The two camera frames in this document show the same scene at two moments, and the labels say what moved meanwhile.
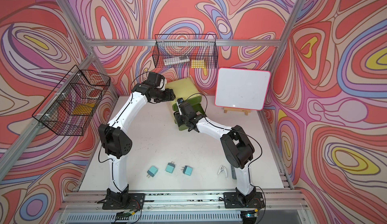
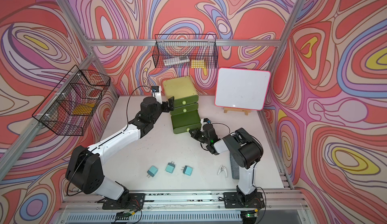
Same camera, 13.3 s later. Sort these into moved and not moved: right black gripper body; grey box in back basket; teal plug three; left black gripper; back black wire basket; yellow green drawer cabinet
Moved: left black gripper; right black gripper body
Not moved: teal plug three; back black wire basket; grey box in back basket; yellow green drawer cabinet
